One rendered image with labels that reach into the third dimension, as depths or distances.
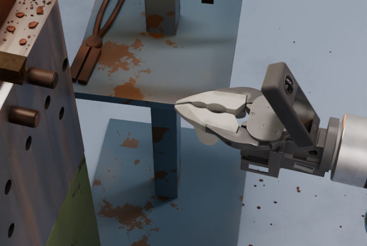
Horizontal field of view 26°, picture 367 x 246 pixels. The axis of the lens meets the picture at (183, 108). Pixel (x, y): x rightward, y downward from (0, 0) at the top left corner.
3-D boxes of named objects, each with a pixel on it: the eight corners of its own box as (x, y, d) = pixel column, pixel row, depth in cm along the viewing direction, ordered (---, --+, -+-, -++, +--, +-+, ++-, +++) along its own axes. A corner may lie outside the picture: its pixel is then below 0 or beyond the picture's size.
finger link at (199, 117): (169, 144, 107) (236, 159, 105) (169, 118, 102) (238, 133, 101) (175, 126, 109) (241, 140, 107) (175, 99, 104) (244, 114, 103)
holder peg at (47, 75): (59, 80, 125) (57, 69, 123) (53, 93, 124) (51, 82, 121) (36, 74, 126) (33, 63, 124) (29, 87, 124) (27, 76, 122)
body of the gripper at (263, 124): (234, 170, 106) (323, 190, 105) (237, 133, 100) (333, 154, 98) (246, 125, 111) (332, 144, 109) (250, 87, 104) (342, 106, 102)
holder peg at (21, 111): (42, 117, 121) (39, 107, 118) (35, 132, 119) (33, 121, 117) (17, 112, 121) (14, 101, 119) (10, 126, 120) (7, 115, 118)
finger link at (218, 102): (175, 126, 109) (241, 140, 107) (175, 99, 104) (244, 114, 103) (181, 108, 111) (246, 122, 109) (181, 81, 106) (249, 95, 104)
